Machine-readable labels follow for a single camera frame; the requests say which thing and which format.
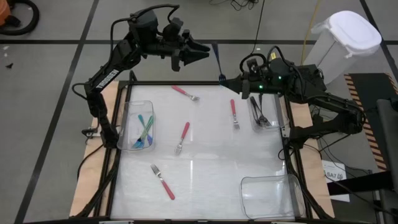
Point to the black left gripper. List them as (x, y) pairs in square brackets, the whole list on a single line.
[(178, 51)]

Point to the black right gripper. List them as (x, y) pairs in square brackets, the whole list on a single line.
[(258, 84)]

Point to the black fork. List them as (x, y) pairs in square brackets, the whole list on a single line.
[(264, 121), (260, 105), (253, 105)]

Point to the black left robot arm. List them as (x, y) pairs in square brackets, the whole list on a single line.
[(107, 79)]

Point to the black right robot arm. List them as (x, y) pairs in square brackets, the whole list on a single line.
[(335, 104)]

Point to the clear plastic bin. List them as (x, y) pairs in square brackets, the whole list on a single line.
[(130, 109), (275, 109), (267, 196)]

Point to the black computer case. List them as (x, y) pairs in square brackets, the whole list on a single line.
[(314, 74)]

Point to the white paper label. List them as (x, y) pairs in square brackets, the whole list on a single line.
[(332, 166)]

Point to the white lidded trash can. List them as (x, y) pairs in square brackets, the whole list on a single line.
[(351, 31)]

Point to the black yellow striped mat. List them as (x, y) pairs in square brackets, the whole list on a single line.
[(367, 90)]

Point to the black flat bar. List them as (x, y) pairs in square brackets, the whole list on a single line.
[(357, 184)]

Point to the wooden table board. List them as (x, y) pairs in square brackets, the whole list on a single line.
[(93, 169)]

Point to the grey equipment housing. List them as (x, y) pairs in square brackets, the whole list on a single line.
[(388, 140)]

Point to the black floor scrap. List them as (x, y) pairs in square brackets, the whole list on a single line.
[(10, 65)]

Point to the orange vacuum body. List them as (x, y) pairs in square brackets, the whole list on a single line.
[(3, 12)]

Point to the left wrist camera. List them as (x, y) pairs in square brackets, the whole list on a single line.
[(172, 29)]

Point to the black table frame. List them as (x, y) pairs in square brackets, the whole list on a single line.
[(109, 196)]

